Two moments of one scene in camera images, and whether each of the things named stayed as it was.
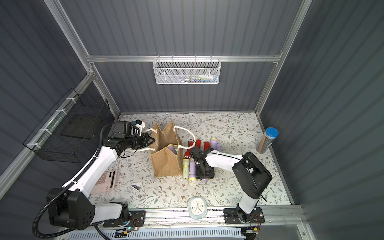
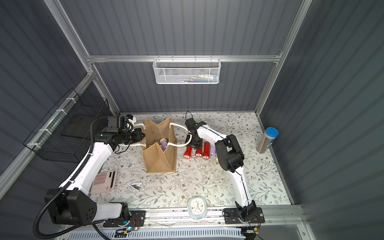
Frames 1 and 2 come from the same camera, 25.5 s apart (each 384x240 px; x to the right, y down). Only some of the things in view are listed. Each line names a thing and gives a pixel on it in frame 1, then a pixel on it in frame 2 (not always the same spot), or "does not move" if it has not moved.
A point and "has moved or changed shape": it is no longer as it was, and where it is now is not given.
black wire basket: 63,135 does not move
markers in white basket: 201,78 does not move
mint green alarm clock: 197,207 does not move
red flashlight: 187,153 does not move
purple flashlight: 192,171 to 163,143
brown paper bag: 161,156 has moved or changed shape
